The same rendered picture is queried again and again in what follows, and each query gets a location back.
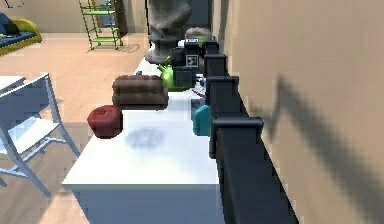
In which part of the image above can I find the dark red round object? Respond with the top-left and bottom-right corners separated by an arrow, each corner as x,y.
86,104 -> 124,140

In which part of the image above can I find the white folding chair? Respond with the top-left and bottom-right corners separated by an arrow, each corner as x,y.
0,72 -> 82,199

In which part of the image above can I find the grey and green round object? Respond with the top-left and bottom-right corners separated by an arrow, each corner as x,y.
184,27 -> 213,44

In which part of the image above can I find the yellow and blue sofa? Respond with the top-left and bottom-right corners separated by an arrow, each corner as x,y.
0,12 -> 44,57

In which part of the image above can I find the brown snakeskin clutch purse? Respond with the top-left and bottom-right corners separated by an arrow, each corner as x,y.
111,74 -> 170,111

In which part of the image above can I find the green watering can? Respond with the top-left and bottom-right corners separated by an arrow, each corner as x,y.
157,62 -> 201,93

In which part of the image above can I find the white long table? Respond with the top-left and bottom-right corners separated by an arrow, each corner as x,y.
61,39 -> 225,224

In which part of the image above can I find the teal rounded object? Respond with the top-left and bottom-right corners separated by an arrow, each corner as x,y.
192,104 -> 213,137

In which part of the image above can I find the green ladder shelf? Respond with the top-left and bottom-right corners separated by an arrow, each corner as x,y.
78,0 -> 125,52

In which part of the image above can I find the white small table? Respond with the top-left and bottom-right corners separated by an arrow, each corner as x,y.
0,75 -> 27,95

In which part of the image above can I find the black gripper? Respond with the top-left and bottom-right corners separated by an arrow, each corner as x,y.
170,47 -> 198,90

